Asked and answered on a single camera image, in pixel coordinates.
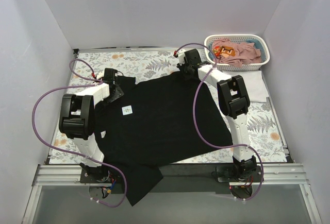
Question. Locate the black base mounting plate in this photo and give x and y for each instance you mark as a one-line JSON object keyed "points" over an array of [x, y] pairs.
{"points": [[174, 178]]}

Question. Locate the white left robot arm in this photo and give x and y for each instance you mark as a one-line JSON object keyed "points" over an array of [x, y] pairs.
{"points": [[77, 120]]}

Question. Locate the white plastic laundry basket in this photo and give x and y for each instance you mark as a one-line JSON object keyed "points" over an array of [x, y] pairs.
{"points": [[236, 39]]}

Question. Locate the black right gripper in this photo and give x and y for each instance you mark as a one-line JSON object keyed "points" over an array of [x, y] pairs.
{"points": [[184, 69]]}

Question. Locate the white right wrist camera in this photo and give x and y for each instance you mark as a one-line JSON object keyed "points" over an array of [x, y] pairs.
{"points": [[180, 55]]}

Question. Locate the pink t-shirt with print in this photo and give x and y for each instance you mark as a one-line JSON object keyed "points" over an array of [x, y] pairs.
{"points": [[235, 54]]}

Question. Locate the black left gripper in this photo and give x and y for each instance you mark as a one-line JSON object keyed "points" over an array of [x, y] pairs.
{"points": [[116, 91]]}

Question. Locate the black t-shirt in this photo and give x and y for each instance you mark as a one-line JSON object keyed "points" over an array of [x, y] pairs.
{"points": [[152, 124]]}

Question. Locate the folded white t-shirt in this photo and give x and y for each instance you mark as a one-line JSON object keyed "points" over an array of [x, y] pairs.
{"points": [[254, 84]]}

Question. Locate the aluminium frame rail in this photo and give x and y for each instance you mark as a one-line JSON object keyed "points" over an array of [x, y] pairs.
{"points": [[283, 196]]}

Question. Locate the blue garment in basket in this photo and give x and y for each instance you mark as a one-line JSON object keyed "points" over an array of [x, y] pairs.
{"points": [[258, 45]]}

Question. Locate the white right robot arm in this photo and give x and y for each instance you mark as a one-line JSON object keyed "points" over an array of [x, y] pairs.
{"points": [[234, 103]]}

